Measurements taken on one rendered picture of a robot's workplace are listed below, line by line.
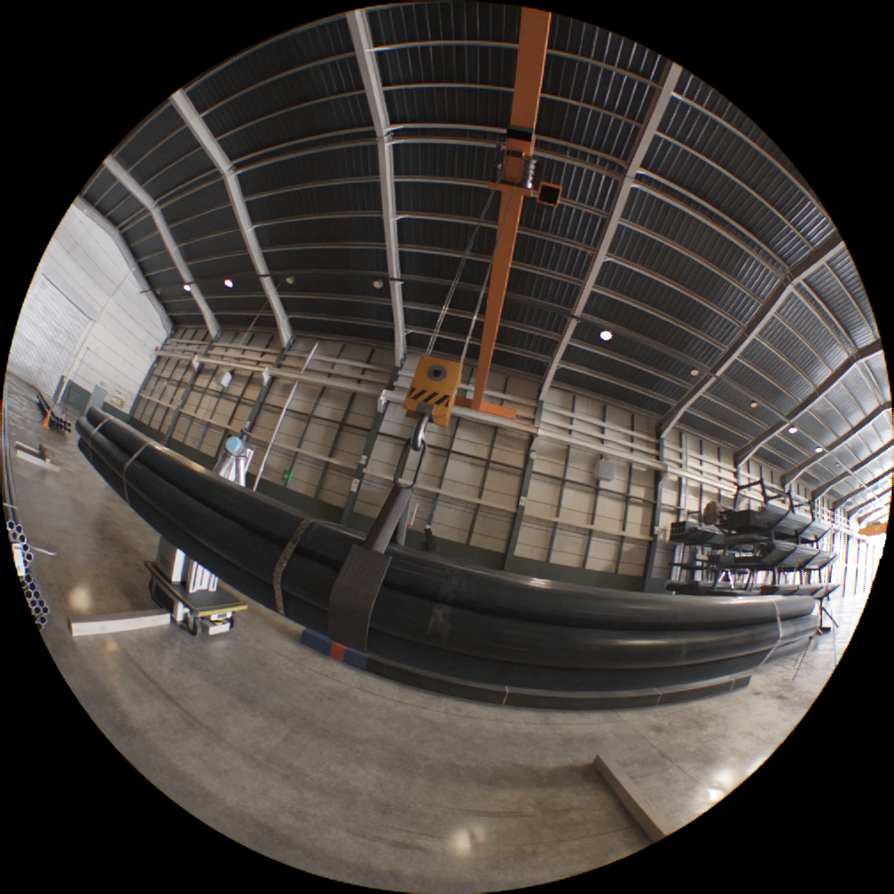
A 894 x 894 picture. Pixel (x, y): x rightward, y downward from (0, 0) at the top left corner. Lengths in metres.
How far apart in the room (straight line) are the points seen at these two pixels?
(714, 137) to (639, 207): 3.13
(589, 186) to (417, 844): 10.20
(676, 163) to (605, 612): 8.97
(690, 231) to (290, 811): 11.25
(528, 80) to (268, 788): 6.21
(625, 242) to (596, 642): 9.30
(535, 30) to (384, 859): 6.32
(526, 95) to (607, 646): 4.99
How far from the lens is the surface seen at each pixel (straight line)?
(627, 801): 2.45
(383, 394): 11.71
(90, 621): 2.66
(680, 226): 9.83
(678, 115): 8.67
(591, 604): 1.20
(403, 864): 1.76
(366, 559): 1.08
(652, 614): 1.37
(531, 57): 4.61
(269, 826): 1.76
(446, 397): 1.38
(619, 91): 8.34
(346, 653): 3.23
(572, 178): 8.92
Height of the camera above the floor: 1.54
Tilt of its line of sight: 17 degrees up
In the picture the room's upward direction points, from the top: 16 degrees clockwise
